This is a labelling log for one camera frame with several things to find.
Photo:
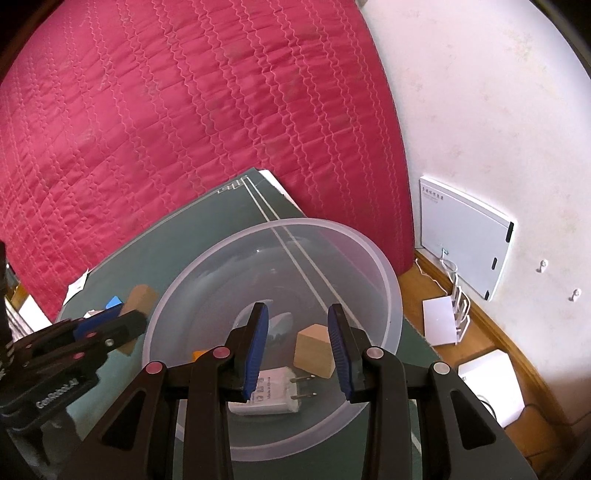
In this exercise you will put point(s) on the green table mat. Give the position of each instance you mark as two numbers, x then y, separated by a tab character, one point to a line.
155	258

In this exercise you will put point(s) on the pale green wedge block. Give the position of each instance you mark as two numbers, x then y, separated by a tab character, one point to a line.
142	298

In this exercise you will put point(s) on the white USB power adapter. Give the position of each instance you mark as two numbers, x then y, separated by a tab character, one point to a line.
277	393

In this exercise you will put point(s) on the white wall panel box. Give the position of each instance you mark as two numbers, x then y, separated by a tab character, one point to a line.
465	230

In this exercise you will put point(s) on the white paper label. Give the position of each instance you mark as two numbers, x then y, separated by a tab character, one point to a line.
76	287

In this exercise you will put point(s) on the red quilted bedspread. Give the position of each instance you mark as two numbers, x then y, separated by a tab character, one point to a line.
117	113

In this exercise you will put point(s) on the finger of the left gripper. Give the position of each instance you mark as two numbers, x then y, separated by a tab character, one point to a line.
120	329
76	329

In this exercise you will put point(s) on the white box on floor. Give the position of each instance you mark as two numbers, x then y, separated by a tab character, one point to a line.
492	378

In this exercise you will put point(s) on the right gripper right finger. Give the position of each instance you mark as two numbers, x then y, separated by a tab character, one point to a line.
459	437

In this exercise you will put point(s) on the blue foam block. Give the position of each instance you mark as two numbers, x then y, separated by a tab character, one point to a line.
114	302

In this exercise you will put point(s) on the white router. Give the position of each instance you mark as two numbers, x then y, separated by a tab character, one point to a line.
447	318

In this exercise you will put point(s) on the beige wooden block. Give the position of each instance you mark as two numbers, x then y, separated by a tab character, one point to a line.
313	351

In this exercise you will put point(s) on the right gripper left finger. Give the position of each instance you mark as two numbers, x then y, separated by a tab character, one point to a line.
135	437

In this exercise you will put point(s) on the clear plastic bowl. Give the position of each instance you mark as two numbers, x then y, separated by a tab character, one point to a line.
298	267

